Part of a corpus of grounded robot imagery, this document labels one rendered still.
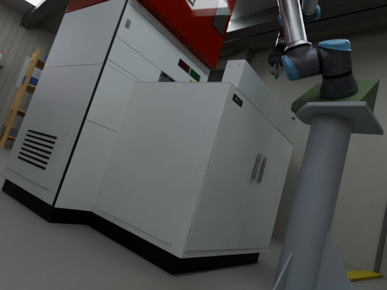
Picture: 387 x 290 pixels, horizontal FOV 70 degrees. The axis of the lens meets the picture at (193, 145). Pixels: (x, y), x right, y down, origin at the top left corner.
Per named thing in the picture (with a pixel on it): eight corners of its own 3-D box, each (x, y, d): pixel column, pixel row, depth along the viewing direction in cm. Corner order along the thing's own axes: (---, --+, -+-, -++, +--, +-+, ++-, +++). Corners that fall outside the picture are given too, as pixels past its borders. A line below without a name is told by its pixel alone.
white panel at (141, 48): (102, 63, 140) (127, -6, 145) (193, 119, 203) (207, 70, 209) (106, 63, 138) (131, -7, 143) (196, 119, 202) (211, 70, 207)
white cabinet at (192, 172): (84, 226, 142) (134, 81, 154) (190, 232, 218) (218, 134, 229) (177, 282, 103) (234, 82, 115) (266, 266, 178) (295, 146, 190)
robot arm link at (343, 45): (356, 70, 111) (354, 35, 106) (321, 79, 115) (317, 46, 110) (348, 65, 122) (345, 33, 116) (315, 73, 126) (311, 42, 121)
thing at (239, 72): (219, 87, 126) (227, 60, 128) (262, 127, 169) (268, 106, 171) (236, 88, 120) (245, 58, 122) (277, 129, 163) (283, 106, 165)
